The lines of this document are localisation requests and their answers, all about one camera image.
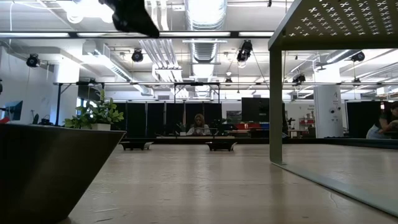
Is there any green perforated metal shelf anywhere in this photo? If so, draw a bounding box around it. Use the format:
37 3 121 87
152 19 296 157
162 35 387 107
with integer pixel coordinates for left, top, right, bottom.
267 0 398 217

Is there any computer monitor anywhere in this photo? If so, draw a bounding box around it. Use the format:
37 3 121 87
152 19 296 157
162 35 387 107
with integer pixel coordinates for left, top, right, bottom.
0 100 24 124

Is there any red storage box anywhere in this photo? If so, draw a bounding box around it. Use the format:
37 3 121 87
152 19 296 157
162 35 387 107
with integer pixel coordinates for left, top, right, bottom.
235 123 261 131

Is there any white round column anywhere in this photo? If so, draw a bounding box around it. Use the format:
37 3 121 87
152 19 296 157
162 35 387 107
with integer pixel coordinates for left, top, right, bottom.
313 84 345 138

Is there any black background rig frame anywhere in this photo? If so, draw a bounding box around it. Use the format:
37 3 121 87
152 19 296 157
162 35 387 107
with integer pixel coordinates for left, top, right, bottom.
52 80 398 127

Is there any large black bowl foreground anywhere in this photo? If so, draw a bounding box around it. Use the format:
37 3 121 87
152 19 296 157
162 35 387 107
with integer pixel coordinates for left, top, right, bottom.
0 123 127 224

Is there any linear ceiling light fixture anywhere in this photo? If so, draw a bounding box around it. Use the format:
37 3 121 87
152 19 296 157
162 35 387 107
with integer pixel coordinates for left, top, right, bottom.
0 30 275 39

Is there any background storage rack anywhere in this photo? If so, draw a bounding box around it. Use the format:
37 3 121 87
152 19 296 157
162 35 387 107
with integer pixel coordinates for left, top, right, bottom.
298 116 316 135

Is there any person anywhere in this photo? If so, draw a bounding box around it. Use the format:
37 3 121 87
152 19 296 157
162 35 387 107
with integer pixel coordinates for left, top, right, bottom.
366 101 398 140
185 113 212 137

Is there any black wavy-edged square plate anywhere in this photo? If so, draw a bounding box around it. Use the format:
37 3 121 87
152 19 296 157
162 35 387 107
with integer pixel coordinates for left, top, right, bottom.
119 141 155 151
205 141 238 152

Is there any black partition wall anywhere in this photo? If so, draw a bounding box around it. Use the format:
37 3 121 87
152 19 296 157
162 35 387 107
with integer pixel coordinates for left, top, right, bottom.
113 101 223 139

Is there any black display panel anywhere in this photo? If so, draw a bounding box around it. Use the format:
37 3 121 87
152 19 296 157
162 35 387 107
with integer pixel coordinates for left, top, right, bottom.
346 101 384 139
241 97 271 124

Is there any silver ventilation duct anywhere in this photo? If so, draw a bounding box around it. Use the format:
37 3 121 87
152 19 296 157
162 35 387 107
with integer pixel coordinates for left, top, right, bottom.
183 0 228 100

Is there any green plant in white pot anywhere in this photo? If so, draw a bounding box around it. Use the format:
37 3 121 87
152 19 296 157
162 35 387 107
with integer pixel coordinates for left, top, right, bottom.
64 90 125 131

